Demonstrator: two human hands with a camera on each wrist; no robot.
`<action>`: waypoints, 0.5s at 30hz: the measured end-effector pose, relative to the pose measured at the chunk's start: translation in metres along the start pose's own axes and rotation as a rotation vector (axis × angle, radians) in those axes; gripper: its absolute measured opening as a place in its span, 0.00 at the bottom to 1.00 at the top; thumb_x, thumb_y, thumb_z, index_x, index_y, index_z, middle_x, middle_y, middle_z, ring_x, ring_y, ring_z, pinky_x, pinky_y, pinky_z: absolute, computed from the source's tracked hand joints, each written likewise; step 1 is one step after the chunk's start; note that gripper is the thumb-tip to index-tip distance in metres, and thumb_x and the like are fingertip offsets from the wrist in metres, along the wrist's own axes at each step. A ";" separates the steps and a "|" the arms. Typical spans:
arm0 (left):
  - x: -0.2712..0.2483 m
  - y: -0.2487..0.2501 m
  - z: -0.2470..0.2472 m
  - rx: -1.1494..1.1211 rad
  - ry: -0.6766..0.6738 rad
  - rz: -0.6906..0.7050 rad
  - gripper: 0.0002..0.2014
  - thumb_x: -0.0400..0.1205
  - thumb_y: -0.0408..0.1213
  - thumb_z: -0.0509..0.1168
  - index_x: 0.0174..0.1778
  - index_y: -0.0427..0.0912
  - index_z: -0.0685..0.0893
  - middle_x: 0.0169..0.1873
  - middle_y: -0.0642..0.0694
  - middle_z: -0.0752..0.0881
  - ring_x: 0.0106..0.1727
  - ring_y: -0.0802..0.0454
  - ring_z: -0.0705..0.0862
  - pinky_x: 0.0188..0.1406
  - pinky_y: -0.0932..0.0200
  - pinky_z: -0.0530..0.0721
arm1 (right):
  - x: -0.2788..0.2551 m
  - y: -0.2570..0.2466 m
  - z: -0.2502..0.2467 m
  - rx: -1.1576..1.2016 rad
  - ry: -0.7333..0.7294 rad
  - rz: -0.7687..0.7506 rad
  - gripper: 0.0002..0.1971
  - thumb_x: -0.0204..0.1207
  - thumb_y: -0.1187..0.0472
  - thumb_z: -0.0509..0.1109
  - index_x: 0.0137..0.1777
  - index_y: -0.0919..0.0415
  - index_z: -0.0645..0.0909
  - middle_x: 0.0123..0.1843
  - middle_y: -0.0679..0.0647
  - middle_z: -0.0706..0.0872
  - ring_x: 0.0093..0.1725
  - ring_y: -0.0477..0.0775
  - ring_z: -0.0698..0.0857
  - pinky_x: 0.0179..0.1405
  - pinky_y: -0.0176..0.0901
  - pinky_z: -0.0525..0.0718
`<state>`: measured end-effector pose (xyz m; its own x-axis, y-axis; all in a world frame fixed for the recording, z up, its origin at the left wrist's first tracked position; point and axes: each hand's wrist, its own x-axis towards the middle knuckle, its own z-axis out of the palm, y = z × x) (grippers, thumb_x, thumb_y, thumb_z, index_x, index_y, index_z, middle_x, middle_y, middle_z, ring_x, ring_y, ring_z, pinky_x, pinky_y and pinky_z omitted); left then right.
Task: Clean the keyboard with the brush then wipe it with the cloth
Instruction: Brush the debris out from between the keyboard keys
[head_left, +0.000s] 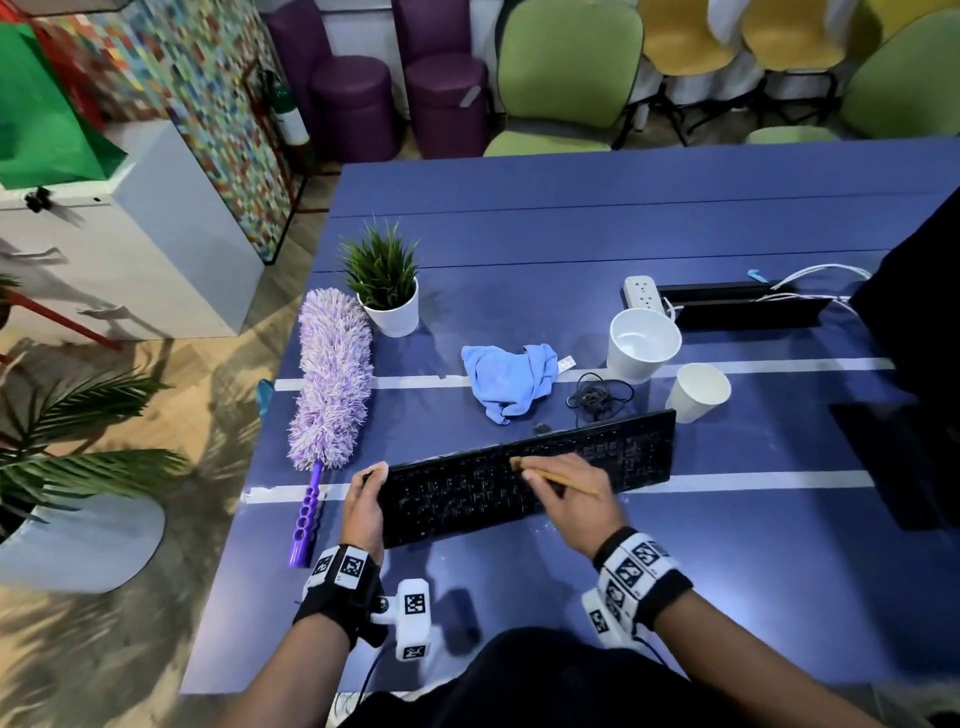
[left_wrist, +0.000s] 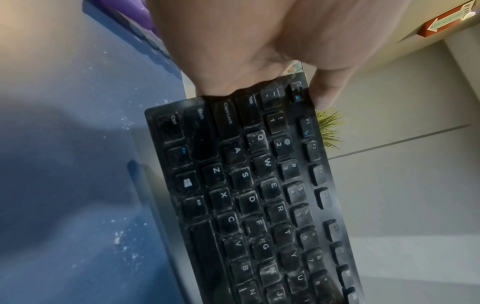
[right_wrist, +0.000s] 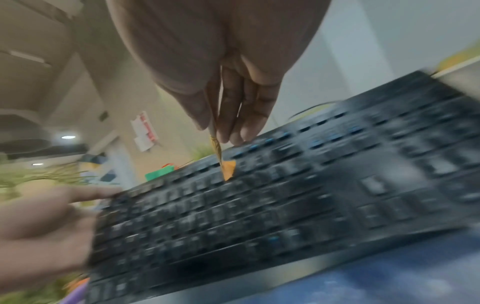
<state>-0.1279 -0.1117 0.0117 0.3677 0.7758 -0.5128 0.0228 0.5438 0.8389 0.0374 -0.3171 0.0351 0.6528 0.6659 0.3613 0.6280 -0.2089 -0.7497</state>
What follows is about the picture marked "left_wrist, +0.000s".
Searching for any person's left hand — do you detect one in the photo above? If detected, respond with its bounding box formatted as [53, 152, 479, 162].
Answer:
[144, 0, 413, 111]

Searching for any black dusty computer keyboard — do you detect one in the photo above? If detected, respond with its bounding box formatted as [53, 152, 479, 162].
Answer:
[144, 72, 366, 304]

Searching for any green spiky plant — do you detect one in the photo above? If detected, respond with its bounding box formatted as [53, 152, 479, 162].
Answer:
[315, 107, 344, 150]

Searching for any blue and purple box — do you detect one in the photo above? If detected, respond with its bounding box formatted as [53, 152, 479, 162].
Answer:
[81, 0, 185, 79]

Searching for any red sign with arrow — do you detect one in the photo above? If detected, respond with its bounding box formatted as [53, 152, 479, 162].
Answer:
[418, 1, 476, 38]

